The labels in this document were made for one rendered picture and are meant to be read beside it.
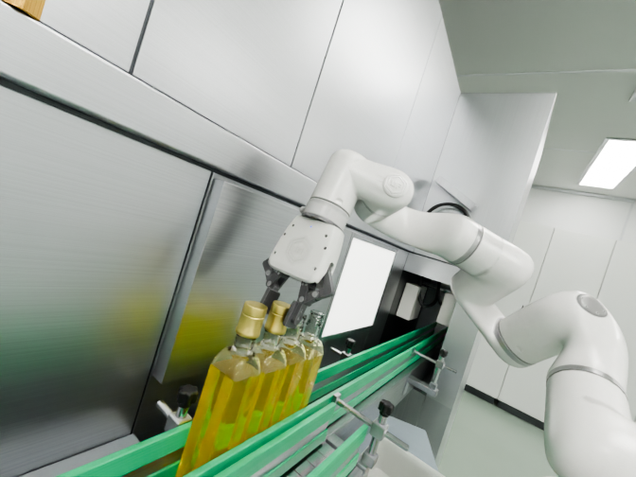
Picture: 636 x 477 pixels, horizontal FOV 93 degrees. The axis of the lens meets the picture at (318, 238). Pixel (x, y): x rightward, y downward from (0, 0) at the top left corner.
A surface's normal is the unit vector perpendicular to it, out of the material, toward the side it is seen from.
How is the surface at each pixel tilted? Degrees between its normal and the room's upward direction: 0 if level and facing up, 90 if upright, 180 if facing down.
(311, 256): 74
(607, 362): 50
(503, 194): 90
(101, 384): 90
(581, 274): 90
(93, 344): 90
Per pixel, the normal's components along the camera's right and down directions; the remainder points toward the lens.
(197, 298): 0.79, 0.26
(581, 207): -0.53, -0.15
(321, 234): -0.32, -0.40
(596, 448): -0.44, -0.57
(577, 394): -0.36, -0.91
